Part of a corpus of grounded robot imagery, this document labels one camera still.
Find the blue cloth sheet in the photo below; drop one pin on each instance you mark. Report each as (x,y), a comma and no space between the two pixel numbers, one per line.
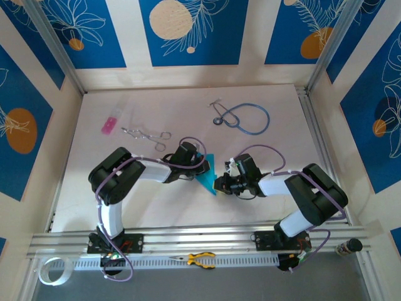
(208,183)

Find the clear bottle with pink liquid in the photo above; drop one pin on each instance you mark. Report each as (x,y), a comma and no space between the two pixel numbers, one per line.
(109,125)

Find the aluminium frame post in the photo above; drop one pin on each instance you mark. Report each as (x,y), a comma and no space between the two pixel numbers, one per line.
(55,47)
(330,47)

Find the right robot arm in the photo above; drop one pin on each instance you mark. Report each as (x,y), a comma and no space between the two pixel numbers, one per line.
(291,225)

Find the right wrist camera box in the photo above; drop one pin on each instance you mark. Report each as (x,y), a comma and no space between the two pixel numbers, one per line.
(232,166)

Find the yellow black pliers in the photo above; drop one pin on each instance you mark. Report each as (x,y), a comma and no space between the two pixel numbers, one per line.
(192,259)

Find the aluminium side rail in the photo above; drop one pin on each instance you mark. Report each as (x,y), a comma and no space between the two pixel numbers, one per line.
(50,225)
(313,125)

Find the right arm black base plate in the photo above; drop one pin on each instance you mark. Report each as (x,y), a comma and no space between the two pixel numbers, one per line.
(261,241)

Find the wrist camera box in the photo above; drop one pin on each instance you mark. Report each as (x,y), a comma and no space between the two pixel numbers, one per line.
(197,150)
(232,166)

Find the metal forceps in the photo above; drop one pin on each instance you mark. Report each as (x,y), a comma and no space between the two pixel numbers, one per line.
(149,135)

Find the small dark capped bottle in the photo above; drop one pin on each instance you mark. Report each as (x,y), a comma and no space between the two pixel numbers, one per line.
(354,244)

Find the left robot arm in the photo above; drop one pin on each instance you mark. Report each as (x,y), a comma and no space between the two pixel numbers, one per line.
(111,216)

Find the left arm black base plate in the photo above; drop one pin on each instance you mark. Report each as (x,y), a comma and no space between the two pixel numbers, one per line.
(136,243)

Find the clear tape roll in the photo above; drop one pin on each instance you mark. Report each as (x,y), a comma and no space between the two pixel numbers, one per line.
(67,271)

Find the aluminium mounting rail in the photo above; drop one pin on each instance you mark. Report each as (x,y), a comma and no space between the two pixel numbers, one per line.
(194,238)

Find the blue stethoscope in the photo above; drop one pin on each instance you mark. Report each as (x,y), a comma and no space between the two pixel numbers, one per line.
(217,120)

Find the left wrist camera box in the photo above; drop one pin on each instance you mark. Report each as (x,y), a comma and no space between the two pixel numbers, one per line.
(197,150)

